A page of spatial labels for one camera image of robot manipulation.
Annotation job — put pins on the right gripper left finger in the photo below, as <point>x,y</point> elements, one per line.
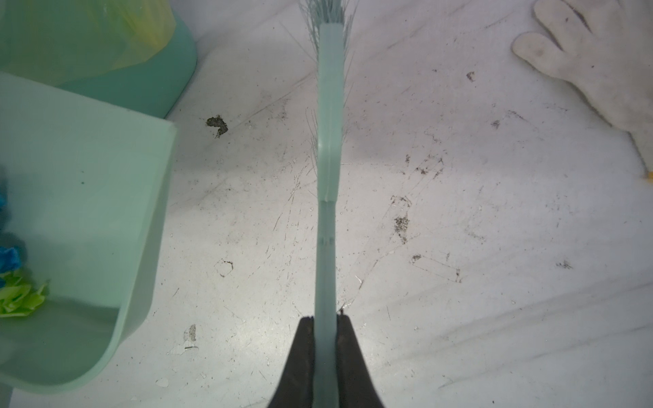
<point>295,388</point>

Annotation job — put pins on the blue green scrap cluster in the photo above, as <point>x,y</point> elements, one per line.
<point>19,297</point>

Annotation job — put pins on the green hand brush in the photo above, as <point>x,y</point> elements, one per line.
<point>329,28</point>

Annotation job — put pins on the white glove yellow cuff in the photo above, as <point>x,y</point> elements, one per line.
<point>604,49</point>

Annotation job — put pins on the green plastic dustpan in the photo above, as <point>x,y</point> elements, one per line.
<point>87,187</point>

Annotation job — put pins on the green trash bin with bag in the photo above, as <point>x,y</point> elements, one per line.
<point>135,54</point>

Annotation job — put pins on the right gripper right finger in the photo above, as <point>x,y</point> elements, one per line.
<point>355,387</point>

